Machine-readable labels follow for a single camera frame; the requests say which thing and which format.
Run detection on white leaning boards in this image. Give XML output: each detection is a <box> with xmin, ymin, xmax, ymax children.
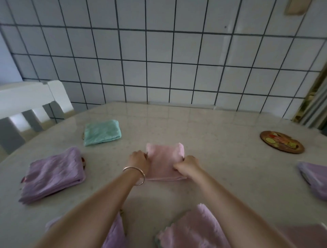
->
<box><xmin>300</xmin><ymin>87</ymin><xmax>327</xmax><ymax>128</ymax></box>

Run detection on green cloth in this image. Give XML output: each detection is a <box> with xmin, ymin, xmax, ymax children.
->
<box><xmin>83</xmin><ymin>119</ymin><xmax>122</xmax><ymax>147</ymax></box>

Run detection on pink and green towel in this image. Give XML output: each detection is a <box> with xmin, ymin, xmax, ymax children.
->
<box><xmin>145</xmin><ymin>142</ymin><xmax>188</xmax><ymax>182</ymax></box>

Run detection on white wooden chair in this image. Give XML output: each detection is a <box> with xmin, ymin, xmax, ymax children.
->
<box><xmin>0</xmin><ymin>80</ymin><xmax>75</xmax><ymax>155</ymax></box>

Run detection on silver bangle bracelet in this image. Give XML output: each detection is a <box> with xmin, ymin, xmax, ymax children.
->
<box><xmin>122</xmin><ymin>166</ymin><xmax>146</xmax><ymax>186</ymax></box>

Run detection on gold metal door frame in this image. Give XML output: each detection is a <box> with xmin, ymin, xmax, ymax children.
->
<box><xmin>292</xmin><ymin>64</ymin><xmax>327</xmax><ymax>123</ymax></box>

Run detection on person's left hand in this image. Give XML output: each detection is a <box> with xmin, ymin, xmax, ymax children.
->
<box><xmin>127</xmin><ymin>150</ymin><xmax>152</xmax><ymax>179</ymax></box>

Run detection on person's left forearm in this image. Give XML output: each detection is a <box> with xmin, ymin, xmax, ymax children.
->
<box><xmin>33</xmin><ymin>170</ymin><xmax>142</xmax><ymax>248</ymax></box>

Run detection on person's right forearm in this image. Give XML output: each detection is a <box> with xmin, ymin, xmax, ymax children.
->
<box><xmin>189</xmin><ymin>168</ymin><xmax>297</xmax><ymax>248</ymax></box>

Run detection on tan wall plate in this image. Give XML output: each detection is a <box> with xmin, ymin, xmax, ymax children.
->
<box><xmin>284</xmin><ymin>0</ymin><xmax>313</xmax><ymax>16</ymax></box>

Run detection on brown round placemat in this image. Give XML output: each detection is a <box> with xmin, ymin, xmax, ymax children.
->
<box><xmin>259</xmin><ymin>130</ymin><xmax>306</xmax><ymax>155</ymax></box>

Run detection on person's right hand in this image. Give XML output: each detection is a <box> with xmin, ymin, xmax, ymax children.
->
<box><xmin>173</xmin><ymin>155</ymin><xmax>204</xmax><ymax>181</ymax></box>

